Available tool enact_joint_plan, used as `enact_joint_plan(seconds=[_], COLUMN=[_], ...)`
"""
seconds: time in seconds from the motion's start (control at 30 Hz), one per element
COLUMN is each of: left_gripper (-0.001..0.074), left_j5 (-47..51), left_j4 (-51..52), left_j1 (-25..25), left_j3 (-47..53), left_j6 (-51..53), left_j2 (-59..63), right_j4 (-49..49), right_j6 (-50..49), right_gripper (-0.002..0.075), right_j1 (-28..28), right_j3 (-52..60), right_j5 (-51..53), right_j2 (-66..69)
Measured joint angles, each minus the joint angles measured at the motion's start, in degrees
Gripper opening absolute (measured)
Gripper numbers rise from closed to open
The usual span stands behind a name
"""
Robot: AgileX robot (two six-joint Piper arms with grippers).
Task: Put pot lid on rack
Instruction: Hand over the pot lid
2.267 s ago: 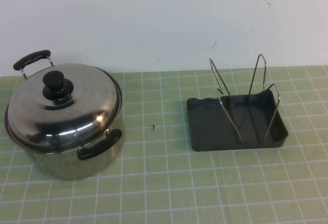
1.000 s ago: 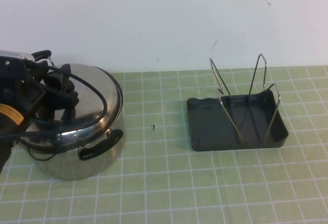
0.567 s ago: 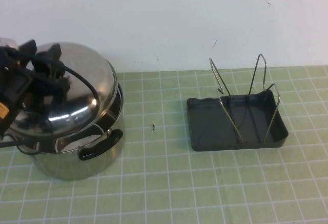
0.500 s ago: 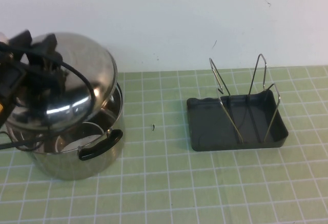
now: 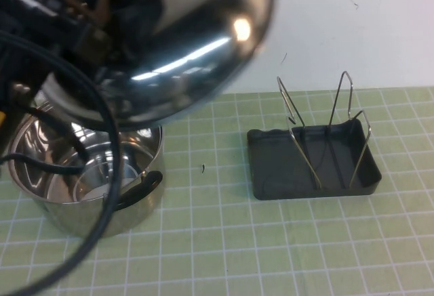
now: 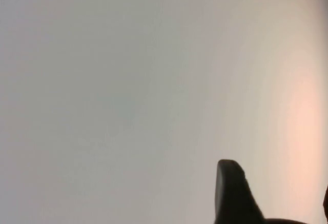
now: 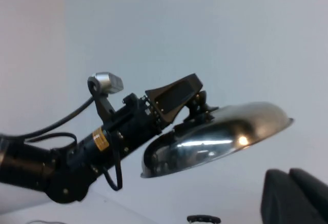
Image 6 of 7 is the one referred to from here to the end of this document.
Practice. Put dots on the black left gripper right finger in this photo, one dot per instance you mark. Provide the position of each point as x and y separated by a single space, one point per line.
326 198

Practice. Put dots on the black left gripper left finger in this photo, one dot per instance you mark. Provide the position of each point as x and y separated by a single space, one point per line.
230 195

